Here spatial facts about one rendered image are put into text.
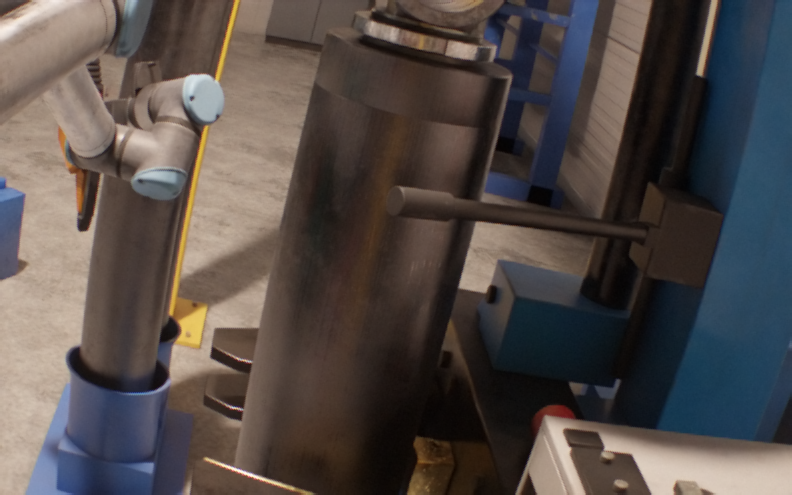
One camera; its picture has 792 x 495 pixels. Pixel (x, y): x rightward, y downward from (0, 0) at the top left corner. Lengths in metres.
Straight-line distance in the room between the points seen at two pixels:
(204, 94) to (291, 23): 9.52
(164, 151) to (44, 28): 0.75
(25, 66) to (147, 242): 1.57
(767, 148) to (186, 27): 1.56
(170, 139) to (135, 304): 0.89
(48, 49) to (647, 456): 0.74
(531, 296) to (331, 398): 0.33
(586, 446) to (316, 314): 0.36
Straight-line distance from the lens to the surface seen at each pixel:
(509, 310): 1.46
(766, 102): 1.28
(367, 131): 1.19
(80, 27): 1.22
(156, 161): 1.86
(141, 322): 2.72
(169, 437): 3.33
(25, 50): 1.11
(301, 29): 11.42
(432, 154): 1.19
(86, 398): 2.80
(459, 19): 1.21
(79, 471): 2.89
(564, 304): 1.47
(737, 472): 1.11
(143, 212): 2.61
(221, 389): 1.60
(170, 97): 1.91
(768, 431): 3.84
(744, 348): 1.36
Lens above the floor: 1.62
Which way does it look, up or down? 17 degrees down
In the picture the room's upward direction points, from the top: 14 degrees clockwise
